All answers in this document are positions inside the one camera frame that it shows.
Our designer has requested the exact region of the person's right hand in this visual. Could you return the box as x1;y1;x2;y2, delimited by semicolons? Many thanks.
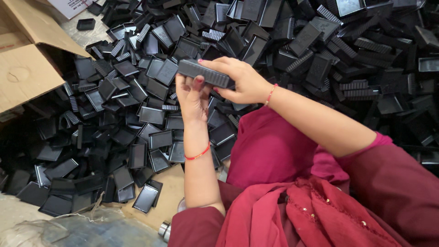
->
198;56;275;105

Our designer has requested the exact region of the person's left hand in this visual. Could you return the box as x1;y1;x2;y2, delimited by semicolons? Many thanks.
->
175;73;213;125

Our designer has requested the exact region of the black ribbed plastic case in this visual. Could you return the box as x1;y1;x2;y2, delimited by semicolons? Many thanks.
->
177;59;236;89

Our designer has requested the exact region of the heap of black plastic trays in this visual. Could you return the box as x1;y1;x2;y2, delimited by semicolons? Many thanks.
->
0;0;439;217

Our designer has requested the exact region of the brown cardboard sheet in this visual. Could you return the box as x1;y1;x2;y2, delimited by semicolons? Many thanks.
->
103;163;187;231

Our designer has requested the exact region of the white printed cardboard box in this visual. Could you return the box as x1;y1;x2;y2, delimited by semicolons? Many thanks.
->
46;0;100;20

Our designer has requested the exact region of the steel bottle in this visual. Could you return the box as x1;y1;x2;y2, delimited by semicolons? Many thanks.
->
158;220;172;243

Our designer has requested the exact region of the person's maroon clothing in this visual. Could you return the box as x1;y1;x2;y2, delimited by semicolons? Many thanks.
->
167;106;439;247

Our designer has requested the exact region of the brown cardboard carton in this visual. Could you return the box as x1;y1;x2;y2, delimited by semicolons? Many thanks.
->
0;0;93;119

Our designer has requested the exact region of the clear plastic sheet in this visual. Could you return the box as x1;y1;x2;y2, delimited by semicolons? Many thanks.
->
0;196;165;247

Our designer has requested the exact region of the red thread bracelet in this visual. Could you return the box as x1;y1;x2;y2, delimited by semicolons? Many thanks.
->
184;142;211;161

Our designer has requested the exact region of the red beaded bracelet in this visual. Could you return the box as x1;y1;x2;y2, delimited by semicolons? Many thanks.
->
264;83;279;107

